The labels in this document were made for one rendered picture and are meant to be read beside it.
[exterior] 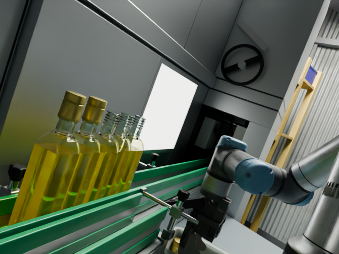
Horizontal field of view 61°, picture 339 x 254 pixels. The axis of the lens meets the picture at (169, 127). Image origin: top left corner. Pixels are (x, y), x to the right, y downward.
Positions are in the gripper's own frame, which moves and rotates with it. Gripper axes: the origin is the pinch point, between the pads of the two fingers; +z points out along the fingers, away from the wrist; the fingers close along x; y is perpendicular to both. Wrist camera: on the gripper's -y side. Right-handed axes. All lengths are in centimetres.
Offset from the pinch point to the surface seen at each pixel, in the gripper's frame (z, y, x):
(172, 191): -9.5, -14.0, 16.1
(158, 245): -6.5, -2.3, -15.1
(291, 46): -84, -3, 74
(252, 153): -28, -1, 74
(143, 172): -14.7, -21.1, 3.4
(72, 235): -11.1, -10.9, -36.7
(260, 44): -79, -16, 67
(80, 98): -34, -15, -41
